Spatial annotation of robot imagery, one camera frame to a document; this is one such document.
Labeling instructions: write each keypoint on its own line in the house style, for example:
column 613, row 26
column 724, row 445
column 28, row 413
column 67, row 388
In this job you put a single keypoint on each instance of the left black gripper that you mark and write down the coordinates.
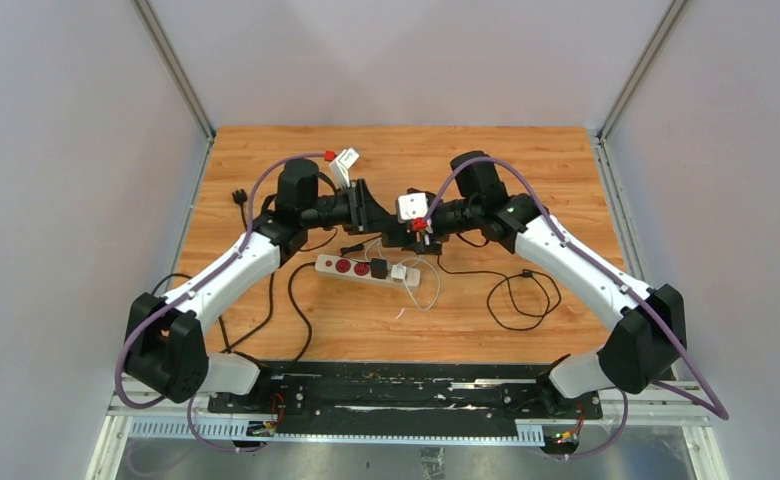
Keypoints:
column 364, row 214

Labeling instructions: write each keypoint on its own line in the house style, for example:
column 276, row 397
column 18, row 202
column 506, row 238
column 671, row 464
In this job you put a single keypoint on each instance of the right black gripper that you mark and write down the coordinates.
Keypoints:
column 425, row 248

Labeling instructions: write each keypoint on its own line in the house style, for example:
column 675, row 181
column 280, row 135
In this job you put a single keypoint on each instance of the large black power adapter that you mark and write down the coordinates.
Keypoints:
column 418, row 193

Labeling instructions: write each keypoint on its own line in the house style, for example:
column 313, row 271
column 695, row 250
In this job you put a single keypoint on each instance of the white red power strip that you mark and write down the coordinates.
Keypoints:
column 338, row 267

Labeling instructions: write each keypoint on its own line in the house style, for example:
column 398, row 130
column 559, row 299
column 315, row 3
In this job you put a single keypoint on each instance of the small black plug adapter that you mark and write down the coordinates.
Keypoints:
column 374, row 267

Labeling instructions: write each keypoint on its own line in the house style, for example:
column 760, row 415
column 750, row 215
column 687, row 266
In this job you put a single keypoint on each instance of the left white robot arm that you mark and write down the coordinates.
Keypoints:
column 164, row 356

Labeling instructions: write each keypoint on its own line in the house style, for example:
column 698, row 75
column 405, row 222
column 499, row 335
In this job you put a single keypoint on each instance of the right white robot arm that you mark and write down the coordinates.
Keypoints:
column 647, row 328

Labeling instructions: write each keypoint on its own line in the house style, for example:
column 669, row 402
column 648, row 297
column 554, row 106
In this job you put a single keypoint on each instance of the black power strip plug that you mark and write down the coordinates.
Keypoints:
column 239, row 196

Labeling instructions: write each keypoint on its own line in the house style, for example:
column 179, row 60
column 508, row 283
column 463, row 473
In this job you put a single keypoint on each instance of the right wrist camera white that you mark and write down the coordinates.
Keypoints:
column 410, row 208

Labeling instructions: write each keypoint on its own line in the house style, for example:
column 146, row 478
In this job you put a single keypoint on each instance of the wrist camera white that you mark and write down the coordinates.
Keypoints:
column 410, row 208
column 339, row 165

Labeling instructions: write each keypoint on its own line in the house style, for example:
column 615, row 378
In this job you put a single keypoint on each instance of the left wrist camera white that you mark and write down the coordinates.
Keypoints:
column 339, row 165

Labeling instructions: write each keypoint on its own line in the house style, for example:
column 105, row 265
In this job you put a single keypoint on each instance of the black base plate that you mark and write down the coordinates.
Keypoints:
column 458, row 401

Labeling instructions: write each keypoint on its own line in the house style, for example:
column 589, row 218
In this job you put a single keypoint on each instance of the left aluminium frame post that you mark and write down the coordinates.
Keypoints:
column 163, row 45

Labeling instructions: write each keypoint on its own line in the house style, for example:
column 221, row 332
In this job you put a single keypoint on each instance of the aluminium frame post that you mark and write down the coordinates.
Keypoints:
column 163, row 45
column 653, row 47

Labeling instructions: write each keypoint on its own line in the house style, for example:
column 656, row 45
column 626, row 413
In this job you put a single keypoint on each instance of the right aluminium frame post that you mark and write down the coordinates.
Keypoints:
column 653, row 47

